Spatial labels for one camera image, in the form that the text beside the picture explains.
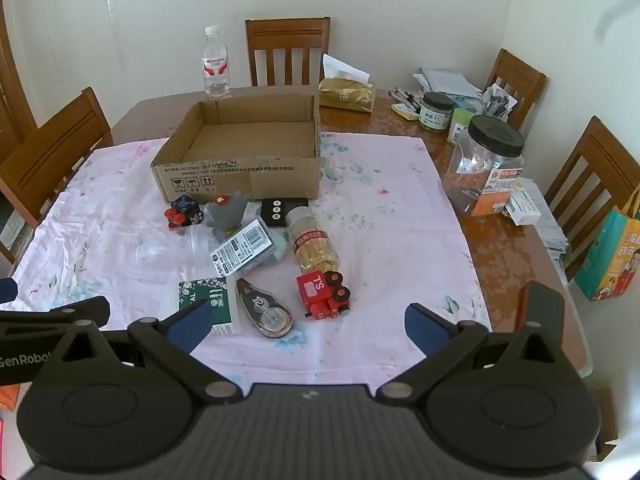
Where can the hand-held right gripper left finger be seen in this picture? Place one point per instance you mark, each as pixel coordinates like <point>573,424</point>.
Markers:
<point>187,327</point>

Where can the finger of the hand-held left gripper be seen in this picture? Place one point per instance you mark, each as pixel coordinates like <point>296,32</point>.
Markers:
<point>6,290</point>
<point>75,312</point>

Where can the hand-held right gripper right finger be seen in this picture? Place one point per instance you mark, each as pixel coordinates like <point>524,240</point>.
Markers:
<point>425,327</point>

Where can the white bottle with green label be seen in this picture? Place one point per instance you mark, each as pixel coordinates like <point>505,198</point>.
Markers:
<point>222,305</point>

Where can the clear plastic container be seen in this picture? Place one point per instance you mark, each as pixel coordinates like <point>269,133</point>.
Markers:
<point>202,247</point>

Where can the red toy train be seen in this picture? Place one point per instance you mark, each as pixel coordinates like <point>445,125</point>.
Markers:
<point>320,295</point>

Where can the black toy train car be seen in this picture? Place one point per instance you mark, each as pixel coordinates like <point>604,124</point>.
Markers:
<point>182,212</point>

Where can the clear jar with gold contents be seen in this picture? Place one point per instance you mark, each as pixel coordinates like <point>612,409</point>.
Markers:
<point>312,247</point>

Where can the cardboard box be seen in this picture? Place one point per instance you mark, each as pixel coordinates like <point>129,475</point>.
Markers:
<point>235,175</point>

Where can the correction tape dispenser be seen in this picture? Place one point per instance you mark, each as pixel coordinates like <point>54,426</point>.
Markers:
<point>267,312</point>

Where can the pink floral cloth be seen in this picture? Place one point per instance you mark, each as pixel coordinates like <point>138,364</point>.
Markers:
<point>390,240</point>

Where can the teal case with barcode label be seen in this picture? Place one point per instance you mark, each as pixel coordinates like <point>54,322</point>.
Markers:
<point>245,247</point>

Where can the clear bag with red item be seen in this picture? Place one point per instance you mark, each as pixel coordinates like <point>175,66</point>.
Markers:
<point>225,215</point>

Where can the black red-edged object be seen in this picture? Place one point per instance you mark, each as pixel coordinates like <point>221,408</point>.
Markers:
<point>545,305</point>

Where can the wooden chair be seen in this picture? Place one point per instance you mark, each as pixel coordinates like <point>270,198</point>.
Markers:
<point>590,170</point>
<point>10,100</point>
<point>517,82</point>
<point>287,55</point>
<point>47,155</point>

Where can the black digital timer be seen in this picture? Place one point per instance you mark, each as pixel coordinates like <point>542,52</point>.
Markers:
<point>277,211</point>

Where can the white medicine box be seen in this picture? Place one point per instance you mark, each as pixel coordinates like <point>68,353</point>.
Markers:
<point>522,205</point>

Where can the pile of printed leaflets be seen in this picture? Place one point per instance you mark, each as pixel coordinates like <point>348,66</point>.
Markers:
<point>552,232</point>

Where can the large clear jar black lid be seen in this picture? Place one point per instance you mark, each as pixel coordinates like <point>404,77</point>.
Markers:
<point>482,170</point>

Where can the colourful shopping bag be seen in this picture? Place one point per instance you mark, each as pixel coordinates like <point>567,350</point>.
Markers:
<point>612,255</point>

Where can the green lid jar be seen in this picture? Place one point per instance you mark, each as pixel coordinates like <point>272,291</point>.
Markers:
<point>459,125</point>

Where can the dark lid glass jar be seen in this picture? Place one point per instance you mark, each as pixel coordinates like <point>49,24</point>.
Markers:
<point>436,112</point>

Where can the yellow sticky note pad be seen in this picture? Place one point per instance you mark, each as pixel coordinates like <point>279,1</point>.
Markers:
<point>406,111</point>

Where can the teal box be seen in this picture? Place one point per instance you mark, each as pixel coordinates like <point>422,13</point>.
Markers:
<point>467,102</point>

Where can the bundle of black pens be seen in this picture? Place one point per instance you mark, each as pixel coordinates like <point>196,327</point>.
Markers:
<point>406,97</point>

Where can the pen holder with pens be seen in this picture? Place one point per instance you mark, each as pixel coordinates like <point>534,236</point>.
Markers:
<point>497,102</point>

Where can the gold tissue box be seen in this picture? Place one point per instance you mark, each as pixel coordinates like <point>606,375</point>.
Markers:
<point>347,92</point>

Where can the stack of papers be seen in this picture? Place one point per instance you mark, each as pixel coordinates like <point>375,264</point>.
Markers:
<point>447,80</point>

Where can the clear plastic water bottle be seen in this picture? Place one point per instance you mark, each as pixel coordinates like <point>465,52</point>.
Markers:
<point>216,67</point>

